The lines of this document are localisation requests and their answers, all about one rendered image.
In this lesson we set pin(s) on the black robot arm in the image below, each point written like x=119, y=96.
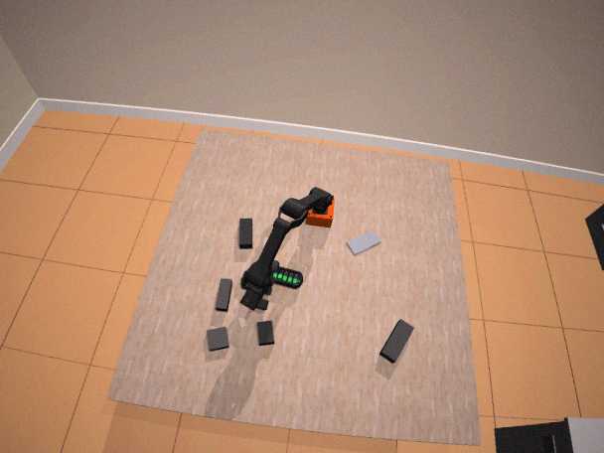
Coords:
x=256, y=279

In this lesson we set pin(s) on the dark grey controller unit with label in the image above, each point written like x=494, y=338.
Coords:
x=288, y=277

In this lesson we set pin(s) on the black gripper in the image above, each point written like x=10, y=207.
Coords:
x=262, y=304

